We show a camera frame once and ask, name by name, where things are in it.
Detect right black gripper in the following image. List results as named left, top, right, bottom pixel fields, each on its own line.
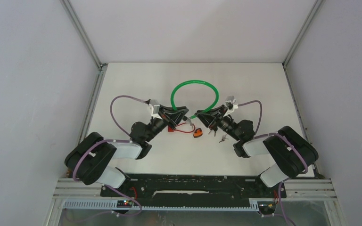
left=195, top=105, right=241, bottom=141

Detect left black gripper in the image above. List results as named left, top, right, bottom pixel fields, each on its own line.
left=145, top=104, right=189, bottom=142

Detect red cable lock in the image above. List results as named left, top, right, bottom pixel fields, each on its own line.
left=167, top=122, right=196, bottom=134

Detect silver keys of green lock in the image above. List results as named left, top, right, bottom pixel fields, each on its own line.
left=186, top=117, right=196, bottom=128

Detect green cable lock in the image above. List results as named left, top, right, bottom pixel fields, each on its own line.
left=170, top=80, right=220, bottom=120

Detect black key bunch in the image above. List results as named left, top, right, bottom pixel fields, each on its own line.
left=208, top=129, right=216, bottom=137

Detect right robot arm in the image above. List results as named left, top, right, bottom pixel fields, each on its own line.
left=195, top=105, right=319, bottom=197

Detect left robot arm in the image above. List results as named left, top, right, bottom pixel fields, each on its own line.
left=64, top=105, right=189, bottom=196

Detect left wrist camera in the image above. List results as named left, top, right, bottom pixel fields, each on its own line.
left=147, top=99, right=162, bottom=119

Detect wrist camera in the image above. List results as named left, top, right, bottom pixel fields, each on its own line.
left=225, top=96, right=239, bottom=113
left=147, top=99, right=162, bottom=119

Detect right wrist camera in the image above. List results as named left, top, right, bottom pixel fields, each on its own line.
left=225, top=96, right=239, bottom=113

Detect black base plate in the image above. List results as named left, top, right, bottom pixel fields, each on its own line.
left=100, top=174, right=287, bottom=207

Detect grey cable duct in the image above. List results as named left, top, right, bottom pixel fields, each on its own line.
left=63, top=199, right=259, bottom=212

